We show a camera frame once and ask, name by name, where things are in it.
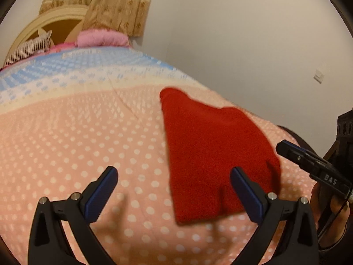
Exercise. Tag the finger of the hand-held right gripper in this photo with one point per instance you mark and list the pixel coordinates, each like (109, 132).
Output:
(295, 158)
(296, 145)

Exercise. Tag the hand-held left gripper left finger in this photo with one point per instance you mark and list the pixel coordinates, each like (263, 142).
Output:
(100, 193)

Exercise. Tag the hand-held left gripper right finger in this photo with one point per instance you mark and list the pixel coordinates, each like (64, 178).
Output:
(246, 196)

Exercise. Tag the red embroidered knit sweater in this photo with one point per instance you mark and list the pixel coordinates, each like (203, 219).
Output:
(215, 149)

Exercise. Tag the person's right hand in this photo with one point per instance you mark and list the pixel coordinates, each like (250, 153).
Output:
(336, 214)

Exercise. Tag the dotted pink blue bed cover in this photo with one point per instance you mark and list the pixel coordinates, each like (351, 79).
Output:
(69, 143)

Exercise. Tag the pink patterned pillow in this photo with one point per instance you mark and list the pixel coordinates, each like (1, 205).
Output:
(62, 47)

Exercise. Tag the striped pillow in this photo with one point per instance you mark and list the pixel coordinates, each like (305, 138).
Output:
(30, 47)

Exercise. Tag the cream wooden headboard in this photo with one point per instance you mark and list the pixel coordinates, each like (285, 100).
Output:
(35, 26)

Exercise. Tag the white wall switch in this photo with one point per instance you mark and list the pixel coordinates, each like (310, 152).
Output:
(320, 76)

